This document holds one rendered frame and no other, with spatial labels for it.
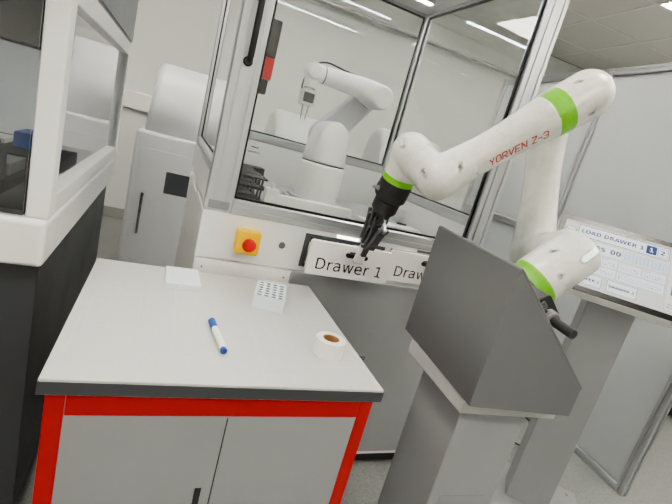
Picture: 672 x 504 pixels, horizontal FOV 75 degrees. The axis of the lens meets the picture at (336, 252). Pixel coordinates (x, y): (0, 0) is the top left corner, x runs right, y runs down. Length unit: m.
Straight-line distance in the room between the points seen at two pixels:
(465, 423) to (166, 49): 4.09
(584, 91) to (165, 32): 3.90
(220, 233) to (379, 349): 0.74
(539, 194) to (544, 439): 1.06
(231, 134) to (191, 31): 3.35
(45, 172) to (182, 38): 3.60
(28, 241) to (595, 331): 1.77
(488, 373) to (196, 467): 0.62
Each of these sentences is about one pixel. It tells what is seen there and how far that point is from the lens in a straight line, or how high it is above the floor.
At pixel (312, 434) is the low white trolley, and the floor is 0.64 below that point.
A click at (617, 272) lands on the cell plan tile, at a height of 1.05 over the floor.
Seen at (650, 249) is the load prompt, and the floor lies 1.16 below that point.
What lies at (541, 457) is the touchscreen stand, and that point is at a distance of 2.08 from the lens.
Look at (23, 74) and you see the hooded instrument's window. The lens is 1.09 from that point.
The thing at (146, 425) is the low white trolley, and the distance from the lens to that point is 0.90.
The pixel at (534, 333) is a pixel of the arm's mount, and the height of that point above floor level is 0.95.
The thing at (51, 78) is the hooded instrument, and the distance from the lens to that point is 1.09.
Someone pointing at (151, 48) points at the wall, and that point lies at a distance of 4.61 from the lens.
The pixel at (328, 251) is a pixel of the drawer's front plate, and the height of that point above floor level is 0.90.
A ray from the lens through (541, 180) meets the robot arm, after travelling 1.36.
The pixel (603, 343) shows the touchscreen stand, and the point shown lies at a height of 0.79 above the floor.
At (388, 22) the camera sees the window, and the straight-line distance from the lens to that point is 1.46.
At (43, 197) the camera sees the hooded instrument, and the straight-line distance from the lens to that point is 1.12.
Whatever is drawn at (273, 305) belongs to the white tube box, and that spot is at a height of 0.78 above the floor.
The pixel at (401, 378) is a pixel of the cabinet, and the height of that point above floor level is 0.42.
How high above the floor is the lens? 1.22
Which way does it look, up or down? 13 degrees down
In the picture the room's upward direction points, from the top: 15 degrees clockwise
